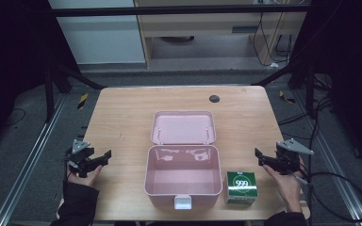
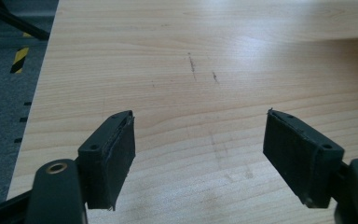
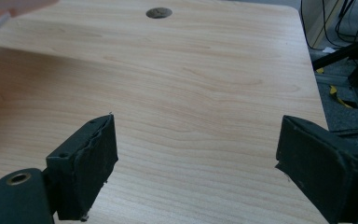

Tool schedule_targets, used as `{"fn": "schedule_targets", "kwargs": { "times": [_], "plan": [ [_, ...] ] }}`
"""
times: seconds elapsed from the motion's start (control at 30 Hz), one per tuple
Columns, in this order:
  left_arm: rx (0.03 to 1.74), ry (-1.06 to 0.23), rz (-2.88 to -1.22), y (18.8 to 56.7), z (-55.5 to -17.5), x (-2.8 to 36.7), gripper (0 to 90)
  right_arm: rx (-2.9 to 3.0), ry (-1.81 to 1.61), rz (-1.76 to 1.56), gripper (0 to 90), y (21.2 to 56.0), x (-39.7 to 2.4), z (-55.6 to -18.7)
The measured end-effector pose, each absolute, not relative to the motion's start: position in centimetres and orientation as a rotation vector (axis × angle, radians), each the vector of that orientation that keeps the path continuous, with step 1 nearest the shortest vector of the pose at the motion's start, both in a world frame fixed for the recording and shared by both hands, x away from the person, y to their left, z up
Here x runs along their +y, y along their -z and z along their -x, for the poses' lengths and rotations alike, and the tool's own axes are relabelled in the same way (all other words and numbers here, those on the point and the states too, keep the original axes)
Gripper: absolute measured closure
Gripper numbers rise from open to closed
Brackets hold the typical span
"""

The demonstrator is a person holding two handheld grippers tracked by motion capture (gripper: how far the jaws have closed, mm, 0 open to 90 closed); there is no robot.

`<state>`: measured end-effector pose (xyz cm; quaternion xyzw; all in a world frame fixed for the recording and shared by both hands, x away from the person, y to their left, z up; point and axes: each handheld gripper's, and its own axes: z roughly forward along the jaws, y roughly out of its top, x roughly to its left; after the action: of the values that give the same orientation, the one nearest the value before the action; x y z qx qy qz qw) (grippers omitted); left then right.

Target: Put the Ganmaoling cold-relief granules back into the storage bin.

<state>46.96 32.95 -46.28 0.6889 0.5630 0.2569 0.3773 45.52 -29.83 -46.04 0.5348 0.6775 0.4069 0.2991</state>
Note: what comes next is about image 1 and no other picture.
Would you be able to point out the aluminium floor rail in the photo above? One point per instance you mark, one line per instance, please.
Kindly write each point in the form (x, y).
(336, 175)
(28, 163)

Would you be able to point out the person's right hand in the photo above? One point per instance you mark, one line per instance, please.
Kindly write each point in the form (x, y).
(290, 188)

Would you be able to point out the yellow and black tape strip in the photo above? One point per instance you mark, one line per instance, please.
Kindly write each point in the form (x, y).
(82, 101)
(286, 97)

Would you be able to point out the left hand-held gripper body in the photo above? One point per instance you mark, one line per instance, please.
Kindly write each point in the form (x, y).
(81, 157)

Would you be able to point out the person's left hand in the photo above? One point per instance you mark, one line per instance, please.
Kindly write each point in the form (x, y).
(86, 181)

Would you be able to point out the white cabinet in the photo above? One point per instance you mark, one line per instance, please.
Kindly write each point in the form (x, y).
(100, 34)

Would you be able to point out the black metal frame bar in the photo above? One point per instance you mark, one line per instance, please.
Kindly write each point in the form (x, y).
(169, 11)

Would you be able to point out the green and white carton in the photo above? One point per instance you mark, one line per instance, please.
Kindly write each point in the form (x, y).
(241, 186)

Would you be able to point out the dark round table grommet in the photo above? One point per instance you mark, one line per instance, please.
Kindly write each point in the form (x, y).
(214, 99)

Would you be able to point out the light wooden desk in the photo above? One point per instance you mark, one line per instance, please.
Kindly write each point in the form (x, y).
(201, 25)

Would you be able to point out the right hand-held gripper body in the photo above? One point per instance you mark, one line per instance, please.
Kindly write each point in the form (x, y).
(288, 160)

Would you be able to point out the black metal stand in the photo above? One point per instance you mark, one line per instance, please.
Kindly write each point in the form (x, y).
(304, 78)
(52, 91)

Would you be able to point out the pink plastic storage box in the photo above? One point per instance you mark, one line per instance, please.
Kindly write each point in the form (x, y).
(182, 175)

